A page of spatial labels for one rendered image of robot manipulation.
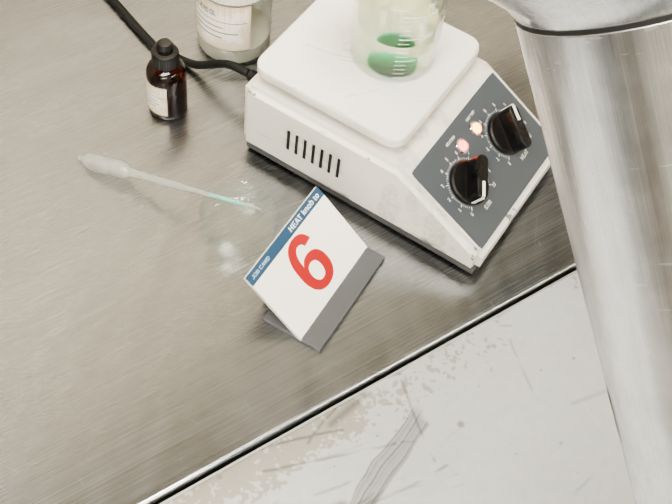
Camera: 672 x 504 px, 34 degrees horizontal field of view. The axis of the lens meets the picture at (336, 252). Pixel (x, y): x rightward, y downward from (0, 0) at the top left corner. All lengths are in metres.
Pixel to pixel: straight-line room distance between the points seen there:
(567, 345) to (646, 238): 0.42
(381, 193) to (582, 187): 0.42
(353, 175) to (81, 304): 0.20
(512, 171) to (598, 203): 0.45
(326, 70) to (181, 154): 0.13
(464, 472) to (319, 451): 0.09
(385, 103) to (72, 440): 0.30
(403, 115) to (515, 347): 0.17
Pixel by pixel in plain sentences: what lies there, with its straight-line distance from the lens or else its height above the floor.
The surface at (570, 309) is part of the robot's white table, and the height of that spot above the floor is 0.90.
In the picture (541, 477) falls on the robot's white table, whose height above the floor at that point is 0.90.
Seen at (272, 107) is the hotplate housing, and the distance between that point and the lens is 0.77.
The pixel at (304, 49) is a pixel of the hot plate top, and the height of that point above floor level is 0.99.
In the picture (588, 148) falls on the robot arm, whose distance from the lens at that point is 0.34.
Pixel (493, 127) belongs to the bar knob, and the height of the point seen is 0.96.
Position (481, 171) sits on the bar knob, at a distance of 0.75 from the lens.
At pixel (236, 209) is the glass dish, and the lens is 0.79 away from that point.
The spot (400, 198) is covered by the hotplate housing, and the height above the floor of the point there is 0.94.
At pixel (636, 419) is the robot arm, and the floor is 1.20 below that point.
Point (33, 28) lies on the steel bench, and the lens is 0.92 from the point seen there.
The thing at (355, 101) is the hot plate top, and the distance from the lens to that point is 0.75.
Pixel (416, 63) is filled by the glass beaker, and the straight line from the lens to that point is 0.75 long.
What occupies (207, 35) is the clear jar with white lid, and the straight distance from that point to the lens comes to 0.87.
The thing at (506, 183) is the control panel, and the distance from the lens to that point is 0.79.
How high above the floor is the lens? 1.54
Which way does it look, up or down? 55 degrees down
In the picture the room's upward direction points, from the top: 9 degrees clockwise
